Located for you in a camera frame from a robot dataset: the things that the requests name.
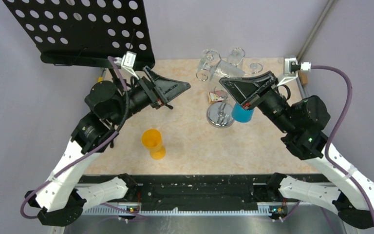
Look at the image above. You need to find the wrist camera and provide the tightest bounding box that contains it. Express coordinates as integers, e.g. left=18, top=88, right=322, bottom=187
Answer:
left=114, top=51, right=140, bottom=80
left=278, top=56, right=312, bottom=86

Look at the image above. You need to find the blue wine glass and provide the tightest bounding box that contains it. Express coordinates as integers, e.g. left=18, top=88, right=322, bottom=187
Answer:
left=231, top=103, right=254, bottom=123

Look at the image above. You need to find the small red white box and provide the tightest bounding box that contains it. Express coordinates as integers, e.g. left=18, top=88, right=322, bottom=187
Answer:
left=207, top=90, right=228, bottom=104

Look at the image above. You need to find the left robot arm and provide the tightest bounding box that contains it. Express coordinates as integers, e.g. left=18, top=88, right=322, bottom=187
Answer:
left=23, top=67, right=190, bottom=227

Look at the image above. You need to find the chrome wire wine glass rack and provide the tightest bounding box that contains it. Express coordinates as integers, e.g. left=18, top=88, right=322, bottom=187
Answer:
left=204, top=56, right=255, bottom=128

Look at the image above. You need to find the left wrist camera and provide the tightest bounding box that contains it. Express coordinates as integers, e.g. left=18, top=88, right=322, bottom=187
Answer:
left=114, top=51, right=140, bottom=80

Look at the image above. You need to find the aluminium corner profile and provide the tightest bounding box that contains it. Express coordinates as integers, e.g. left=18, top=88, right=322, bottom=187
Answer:
left=297, top=0, right=338, bottom=62

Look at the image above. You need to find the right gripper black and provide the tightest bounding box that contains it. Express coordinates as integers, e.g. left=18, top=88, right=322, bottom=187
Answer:
left=220, top=70, right=296, bottom=133

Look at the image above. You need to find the clear wine glass back left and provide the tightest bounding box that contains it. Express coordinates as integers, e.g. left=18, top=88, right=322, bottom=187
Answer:
left=201, top=49, right=221, bottom=63

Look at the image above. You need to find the orange wine glass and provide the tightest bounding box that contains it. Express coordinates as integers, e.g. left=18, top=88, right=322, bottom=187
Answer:
left=141, top=129, right=166, bottom=160

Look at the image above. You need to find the clear wine glass front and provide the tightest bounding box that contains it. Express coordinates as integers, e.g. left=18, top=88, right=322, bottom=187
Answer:
left=196, top=58, right=245, bottom=81

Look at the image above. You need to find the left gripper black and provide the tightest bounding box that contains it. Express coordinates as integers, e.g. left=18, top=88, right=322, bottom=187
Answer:
left=110, top=65, right=190, bottom=125

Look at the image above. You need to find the small wooden block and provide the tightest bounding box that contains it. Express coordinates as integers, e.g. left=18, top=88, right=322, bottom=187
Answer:
left=299, top=72, right=308, bottom=86

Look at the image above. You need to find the clear wine glass back right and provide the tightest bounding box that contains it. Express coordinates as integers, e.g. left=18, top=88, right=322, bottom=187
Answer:
left=248, top=62, right=263, bottom=74

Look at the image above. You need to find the clear wine glass back middle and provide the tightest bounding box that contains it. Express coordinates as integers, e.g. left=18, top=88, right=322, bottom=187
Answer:
left=227, top=47, right=245, bottom=66

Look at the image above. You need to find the black perforated music stand desk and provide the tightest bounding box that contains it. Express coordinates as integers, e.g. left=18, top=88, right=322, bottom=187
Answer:
left=5, top=0, right=155, bottom=71

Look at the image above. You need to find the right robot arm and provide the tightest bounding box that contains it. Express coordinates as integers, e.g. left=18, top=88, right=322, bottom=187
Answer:
left=219, top=72, right=374, bottom=229

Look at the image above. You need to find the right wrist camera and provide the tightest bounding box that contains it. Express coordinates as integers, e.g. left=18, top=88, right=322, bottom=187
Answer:
left=278, top=56, right=312, bottom=86

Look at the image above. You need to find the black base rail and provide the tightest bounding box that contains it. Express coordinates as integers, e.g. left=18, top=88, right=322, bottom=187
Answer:
left=113, top=174, right=291, bottom=212

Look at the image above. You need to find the clear wine glass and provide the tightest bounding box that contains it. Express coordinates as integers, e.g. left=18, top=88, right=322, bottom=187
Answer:
left=248, top=62, right=263, bottom=74
left=227, top=47, right=245, bottom=66
left=201, top=49, right=221, bottom=63
left=196, top=58, right=245, bottom=81

